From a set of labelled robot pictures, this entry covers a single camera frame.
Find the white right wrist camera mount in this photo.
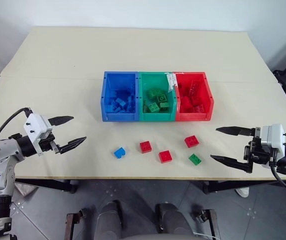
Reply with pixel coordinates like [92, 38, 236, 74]
[255, 123, 286, 156]

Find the long red toy brick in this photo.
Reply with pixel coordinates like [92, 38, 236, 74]
[189, 80, 202, 97]

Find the blue plastic bin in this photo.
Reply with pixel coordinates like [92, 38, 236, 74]
[100, 71, 141, 123]

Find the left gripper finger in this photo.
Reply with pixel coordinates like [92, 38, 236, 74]
[57, 136, 88, 155]
[48, 115, 75, 127]

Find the rusty metal stand frame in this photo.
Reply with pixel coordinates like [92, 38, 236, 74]
[66, 208, 89, 240]
[194, 208, 222, 240]

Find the white shoe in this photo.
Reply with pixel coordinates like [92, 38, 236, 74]
[234, 187, 250, 199]

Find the green plastic bin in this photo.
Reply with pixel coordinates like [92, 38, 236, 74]
[138, 71, 178, 123]

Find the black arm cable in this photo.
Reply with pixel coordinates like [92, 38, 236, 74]
[269, 162, 286, 210]
[0, 107, 33, 142]

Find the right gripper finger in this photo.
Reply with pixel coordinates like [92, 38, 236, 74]
[215, 126, 256, 137]
[209, 154, 254, 174]

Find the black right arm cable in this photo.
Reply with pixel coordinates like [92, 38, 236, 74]
[269, 162, 286, 210]

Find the white paper label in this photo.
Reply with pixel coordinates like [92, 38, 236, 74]
[166, 72, 178, 91]

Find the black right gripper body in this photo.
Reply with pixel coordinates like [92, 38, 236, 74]
[243, 127, 278, 166]

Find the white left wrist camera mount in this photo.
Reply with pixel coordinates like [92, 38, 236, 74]
[23, 113, 53, 157]

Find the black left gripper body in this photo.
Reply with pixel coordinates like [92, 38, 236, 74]
[39, 133, 61, 154]

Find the dark rounded shape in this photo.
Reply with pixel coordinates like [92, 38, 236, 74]
[98, 199, 124, 240]
[154, 202, 192, 236]

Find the black table frame bar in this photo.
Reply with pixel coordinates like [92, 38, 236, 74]
[202, 179, 286, 195]
[13, 178, 79, 195]

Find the red plastic bin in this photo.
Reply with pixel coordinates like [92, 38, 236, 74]
[172, 71, 214, 122]

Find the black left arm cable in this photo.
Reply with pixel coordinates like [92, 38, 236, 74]
[0, 107, 33, 142]

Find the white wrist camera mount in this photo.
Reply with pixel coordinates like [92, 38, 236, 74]
[255, 123, 286, 156]
[23, 113, 53, 157]

